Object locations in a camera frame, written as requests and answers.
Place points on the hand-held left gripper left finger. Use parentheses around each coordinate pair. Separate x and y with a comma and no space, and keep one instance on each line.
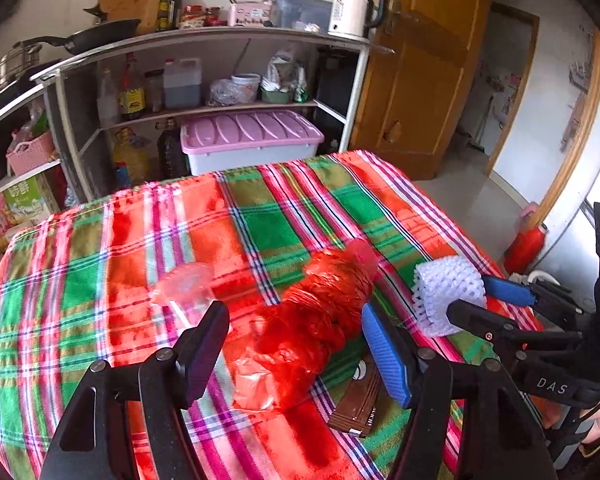
(205,360)

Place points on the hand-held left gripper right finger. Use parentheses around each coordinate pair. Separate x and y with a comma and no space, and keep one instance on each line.
(387,355)

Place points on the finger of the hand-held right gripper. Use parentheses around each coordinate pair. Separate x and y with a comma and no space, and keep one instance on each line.
(480,322)
(505,287)

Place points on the white foam fruit net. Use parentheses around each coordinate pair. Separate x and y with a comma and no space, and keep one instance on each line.
(445,290)

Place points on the red plastic bag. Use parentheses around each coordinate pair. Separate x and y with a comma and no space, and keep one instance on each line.
(305,325)

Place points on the white round bin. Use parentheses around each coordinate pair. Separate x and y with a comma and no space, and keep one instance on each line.
(540,276)

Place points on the red cylinder bottle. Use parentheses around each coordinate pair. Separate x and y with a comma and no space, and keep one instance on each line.
(525,250)

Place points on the brown wrapper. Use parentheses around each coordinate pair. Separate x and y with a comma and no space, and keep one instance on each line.
(355,405)

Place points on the clear plastic cup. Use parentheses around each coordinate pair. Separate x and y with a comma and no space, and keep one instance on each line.
(185,285)

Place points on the white refrigerator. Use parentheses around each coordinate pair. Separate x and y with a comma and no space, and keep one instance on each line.
(580,220)

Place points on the plaid tablecloth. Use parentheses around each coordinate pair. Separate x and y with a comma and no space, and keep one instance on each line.
(280,220)

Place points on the dark oil bottle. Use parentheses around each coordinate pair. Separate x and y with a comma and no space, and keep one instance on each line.
(171,152)

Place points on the yellow cooking oil bottle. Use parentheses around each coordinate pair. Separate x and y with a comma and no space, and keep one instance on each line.
(132,157)

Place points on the wooden door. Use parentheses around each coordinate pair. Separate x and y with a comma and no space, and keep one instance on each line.
(420,75)

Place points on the storage box with pink lid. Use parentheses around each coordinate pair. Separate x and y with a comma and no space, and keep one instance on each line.
(250,135)

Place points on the green carton box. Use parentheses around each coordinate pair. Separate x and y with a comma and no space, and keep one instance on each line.
(30,202)

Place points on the black appliance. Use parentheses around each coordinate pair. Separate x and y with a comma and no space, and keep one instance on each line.
(336,85)

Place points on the clear crumpled plastic bag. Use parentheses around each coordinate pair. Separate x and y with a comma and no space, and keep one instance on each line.
(222,92)

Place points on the pink plastic basket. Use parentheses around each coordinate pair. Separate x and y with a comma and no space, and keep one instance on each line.
(30,155)

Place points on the glass jar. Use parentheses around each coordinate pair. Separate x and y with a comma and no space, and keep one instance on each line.
(154,92)

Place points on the bottle with yellow red label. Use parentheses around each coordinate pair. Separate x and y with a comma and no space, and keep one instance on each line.
(132,97)

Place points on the green bowl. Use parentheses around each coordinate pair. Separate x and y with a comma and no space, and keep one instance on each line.
(277,96)

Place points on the plastic jug of dark liquid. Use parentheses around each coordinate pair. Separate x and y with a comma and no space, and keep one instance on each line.
(181,87)

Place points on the clear plastic bottle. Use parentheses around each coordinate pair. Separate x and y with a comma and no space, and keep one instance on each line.
(108,102)

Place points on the white plastic tub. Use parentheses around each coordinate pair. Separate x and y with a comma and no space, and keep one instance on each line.
(246,85)

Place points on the green packet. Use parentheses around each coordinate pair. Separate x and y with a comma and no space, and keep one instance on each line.
(301,87)

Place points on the white plastic bag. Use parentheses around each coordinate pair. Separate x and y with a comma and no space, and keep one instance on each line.
(282,67)

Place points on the white electric kettle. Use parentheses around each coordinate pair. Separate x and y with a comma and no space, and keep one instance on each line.
(350,12)

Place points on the metal kitchen shelf unit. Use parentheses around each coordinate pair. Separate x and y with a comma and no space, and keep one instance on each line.
(205,35)

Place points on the black stove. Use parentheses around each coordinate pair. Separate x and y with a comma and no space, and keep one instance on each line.
(5,100)

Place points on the black frying pan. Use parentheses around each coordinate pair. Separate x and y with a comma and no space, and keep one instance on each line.
(105,32)

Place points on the clear plastic storage container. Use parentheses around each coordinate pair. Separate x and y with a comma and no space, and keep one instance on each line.
(300,12)

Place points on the red sauce jar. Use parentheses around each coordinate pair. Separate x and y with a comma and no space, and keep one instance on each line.
(192,16)
(213,16)

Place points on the pink chopstick holder box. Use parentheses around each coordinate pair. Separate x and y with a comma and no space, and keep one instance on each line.
(250,14)

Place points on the dark sauce bottle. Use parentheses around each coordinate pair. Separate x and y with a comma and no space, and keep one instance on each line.
(176,7)
(164,12)

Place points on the steel steamer pot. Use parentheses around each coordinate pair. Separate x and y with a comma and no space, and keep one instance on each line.
(15,65)

